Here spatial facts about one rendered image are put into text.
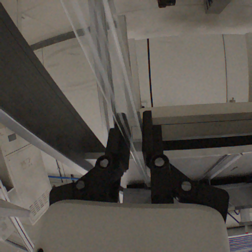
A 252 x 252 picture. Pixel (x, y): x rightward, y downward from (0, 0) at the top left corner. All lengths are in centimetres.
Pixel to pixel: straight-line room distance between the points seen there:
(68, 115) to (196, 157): 16
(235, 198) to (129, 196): 22
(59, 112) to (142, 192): 24
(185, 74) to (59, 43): 170
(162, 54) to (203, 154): 175
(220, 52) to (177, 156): 193
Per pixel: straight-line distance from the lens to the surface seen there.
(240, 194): 37
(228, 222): 63
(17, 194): 115
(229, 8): 69
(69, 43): 225
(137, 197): 34
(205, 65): 197
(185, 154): 19
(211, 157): 20
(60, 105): 17
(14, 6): 138
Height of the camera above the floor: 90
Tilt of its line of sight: 13 degrees up
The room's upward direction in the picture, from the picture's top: 174 degrees clockwise
